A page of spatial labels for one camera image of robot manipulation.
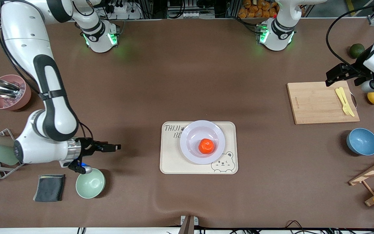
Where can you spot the dark grey folded cloth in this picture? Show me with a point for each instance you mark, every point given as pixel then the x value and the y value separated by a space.
pixel 49 188

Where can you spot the wooden cutting board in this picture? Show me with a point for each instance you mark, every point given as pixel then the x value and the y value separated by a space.
pixel 317 104

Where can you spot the dark green avocado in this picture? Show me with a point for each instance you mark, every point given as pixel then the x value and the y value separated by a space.
pixel 355 51

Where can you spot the blue bowl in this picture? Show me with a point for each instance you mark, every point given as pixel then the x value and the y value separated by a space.
pixel 363 142

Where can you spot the yellow plastic knife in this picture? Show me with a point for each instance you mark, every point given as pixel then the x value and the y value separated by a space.
pixel 351 110

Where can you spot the white power strip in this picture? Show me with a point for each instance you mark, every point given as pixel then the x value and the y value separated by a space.
pixel 125 11

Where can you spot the white round plate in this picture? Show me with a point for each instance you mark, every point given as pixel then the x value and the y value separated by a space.
pixel 193 152

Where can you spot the pink bowl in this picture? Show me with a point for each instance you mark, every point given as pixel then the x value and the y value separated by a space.
pixel 8 104

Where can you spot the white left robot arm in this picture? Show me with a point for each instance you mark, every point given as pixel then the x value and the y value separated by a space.
pixel 279 35

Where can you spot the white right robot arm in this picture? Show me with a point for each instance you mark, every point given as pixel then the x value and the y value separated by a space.
pixel 57 113

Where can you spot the light green bowl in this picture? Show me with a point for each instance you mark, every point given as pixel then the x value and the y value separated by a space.
pixel 91 185

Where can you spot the mint green cup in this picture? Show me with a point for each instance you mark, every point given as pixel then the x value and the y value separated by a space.
pixel 2 154

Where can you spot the yellow plastic fork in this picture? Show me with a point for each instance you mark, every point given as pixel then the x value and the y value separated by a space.
pixel 344 109

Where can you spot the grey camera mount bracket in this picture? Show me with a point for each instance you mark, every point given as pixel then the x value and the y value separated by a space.
pixel 188 224

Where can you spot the wooden dish rack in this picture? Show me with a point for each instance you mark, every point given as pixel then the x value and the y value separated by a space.
pixel 368 174

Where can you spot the bag of orange fruits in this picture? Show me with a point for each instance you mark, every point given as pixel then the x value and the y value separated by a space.
pixel 258 8

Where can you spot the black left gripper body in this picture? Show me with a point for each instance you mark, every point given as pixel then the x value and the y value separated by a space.
pixel 357 72

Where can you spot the brown table mat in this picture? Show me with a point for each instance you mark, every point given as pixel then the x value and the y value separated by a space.
pixel 271 195

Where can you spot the orange fruit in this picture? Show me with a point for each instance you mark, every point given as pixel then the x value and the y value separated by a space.
pixel 206 146

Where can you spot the cream bear print tray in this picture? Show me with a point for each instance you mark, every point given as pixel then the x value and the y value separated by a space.
pixel 170 162

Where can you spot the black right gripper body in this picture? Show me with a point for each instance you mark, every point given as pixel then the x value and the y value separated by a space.
pixel 87 146

